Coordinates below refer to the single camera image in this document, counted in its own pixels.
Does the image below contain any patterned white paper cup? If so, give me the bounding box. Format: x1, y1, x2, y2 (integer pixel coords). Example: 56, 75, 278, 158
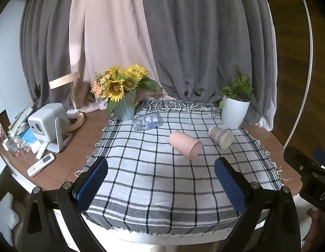
208, 126, 234, 150

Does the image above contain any pink plastic cup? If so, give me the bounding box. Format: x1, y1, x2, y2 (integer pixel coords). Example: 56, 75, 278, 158
169, 131, 202, 160

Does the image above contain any person's right hand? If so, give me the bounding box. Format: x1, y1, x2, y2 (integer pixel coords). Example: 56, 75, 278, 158
301, 209, 325, 251

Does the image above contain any white remote control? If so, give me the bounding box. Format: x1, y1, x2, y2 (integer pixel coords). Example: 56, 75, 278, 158
27, 153, 55, 177

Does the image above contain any clutter of small desk items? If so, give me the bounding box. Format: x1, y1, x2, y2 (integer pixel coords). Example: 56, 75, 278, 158
0, 106, 41, 158

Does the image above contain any white cube projector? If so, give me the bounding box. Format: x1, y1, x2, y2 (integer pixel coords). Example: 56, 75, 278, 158
28, 103, 73, 159

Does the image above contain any wooden desk lamp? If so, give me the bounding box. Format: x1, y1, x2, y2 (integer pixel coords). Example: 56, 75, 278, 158
48, 71, 86, 133

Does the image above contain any checkered grey tablecloth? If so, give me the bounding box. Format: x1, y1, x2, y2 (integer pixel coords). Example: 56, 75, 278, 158
84, 101, 282, 234

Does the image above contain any green plant in white pot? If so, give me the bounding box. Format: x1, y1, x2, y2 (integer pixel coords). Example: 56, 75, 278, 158
219, 73, 254, 129

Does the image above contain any white hoop stand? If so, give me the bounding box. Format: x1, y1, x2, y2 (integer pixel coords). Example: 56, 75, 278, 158
281, 0, 314, 150

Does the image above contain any clear plastic jar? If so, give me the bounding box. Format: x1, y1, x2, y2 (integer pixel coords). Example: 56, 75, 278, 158
132, 112, 163, 132

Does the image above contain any sunflower bouquet in blue vase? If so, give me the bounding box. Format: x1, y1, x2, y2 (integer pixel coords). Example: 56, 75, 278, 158
91, 64, 161, 121

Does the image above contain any pink curtain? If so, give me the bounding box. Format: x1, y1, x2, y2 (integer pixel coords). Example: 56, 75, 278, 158
69, 0, 159, 113

